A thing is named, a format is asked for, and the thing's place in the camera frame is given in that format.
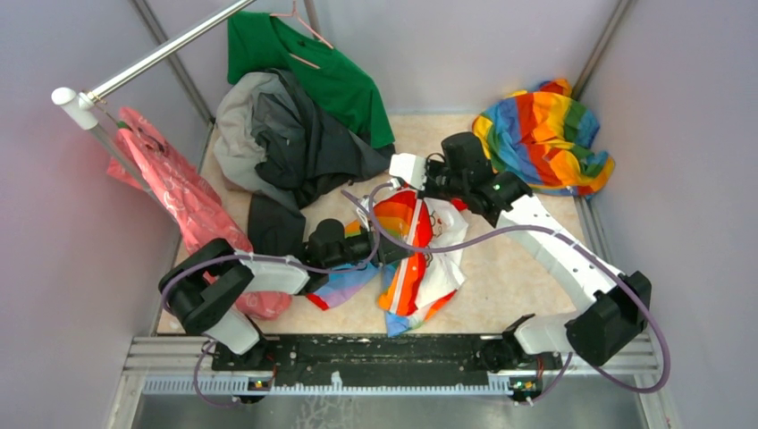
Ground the red white cartoon jacket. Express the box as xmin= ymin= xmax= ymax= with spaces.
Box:
xmin=307 ymin=190 xmax=469 ymax=337

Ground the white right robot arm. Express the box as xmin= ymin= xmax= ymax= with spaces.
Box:
xmin=405 ymin=132 xmax=652 ymax=368

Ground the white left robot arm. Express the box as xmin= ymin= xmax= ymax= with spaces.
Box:
xmin=158 ymin=219 xmax=413 ymax=370

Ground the dark grey jacket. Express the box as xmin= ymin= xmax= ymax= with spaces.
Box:
xmin=213 ymin=69 xmax=395 ymax=257

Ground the rainbow striped garment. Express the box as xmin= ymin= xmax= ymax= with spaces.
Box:
xmin=471 ymin=78 xmax=615 ymax=198

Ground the pink patterned garment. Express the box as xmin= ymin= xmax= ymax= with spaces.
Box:
xmin=106 ymin=106 xmax=292 ymax=321

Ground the pink clothes hanger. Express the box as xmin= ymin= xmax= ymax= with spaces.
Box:
xmin=264 ymin=1 xmax=337 ymax=73

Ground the green t-shirt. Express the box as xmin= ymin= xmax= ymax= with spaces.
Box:
xmin=227 ymin=11 xmax=395 ymax=148

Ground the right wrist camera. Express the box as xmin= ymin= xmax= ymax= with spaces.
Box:
xmin=389 ymin=153 xmax=427 ymax=190

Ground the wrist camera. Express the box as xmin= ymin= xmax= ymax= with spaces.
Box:
xmin=389 ymin=153 xmax=427 ymax=190
xmin=356 ymin=204 xmax=372 ymax=231

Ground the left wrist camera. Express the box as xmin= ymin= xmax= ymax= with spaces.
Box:
xmin=356 ymin=204 xmax=372 ymax=231

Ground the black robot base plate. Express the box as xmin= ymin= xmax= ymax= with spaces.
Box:
xmin=212 ymin=334 xmax=562 ymax=387

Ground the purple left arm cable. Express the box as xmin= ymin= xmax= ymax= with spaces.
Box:
xmin=159 ymin=189 xmax=382 ymax=408

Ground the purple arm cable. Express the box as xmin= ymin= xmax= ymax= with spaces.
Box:
xmin=159 ymin=189 xmax=382 ymax=408
xmin=366 ymin=180 xmax=672 ymax=406

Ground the aluminium frame rail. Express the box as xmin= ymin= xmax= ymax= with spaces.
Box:
xmin=108 ymin=192 xmax=671 ymax=428

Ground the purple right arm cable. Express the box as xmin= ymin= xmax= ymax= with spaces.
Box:
xmin=366 ymin=180 xmax=672 ymax=406

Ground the silver clothes rail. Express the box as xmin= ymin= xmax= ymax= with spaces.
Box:
xmin=51 ymin=1 xmax=252 ymax=197

